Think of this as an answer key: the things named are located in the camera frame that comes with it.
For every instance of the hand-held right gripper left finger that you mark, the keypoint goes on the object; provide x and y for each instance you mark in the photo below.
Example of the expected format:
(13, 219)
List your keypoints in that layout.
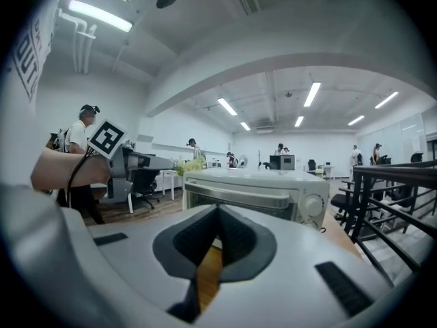
(136, 251)

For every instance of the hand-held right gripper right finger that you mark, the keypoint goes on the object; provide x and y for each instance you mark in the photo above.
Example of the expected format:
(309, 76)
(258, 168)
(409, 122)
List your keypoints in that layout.
(307, 251)

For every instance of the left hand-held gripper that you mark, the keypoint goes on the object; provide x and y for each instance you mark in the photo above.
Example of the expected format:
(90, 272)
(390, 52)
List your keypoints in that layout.
(106, 137)

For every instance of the person's left forearm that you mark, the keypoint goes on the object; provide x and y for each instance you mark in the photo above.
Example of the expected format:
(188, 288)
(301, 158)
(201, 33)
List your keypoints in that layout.
(61, 167)

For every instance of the white toaster oven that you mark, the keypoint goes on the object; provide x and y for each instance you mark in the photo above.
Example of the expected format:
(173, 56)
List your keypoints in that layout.
(307, 186)

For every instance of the white desk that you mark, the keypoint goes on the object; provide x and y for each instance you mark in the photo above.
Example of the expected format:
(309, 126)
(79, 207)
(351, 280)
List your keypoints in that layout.
(170, 172)
(326, 167)

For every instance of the black office chair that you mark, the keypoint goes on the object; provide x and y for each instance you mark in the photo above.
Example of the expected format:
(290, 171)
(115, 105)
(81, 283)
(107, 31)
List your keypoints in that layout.
(145, 183)
(312, 165)
(341, 200)
(417, 157)

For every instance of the white standing fan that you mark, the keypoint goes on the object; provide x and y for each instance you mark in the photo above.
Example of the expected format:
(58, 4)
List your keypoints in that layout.
(243, 161)

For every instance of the black box appliance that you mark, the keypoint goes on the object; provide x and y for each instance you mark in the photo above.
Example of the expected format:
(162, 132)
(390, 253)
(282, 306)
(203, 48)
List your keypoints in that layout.
(286, 162)

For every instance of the black metal railing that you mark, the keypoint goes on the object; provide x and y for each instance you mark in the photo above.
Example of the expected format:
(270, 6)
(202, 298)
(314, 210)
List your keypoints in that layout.
(392, 169)

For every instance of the person's white printed t-shirt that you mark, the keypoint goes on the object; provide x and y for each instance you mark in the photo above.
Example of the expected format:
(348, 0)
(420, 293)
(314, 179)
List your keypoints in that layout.
(20, 132)

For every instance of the group of ceiling strip lights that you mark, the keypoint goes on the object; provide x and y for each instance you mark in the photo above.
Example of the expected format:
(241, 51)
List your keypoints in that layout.
(102, 15)

